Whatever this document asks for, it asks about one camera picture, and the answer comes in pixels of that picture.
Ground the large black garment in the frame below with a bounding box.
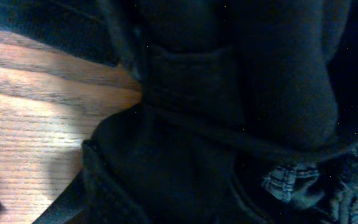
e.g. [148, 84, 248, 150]
[0, 1, 358, 223]

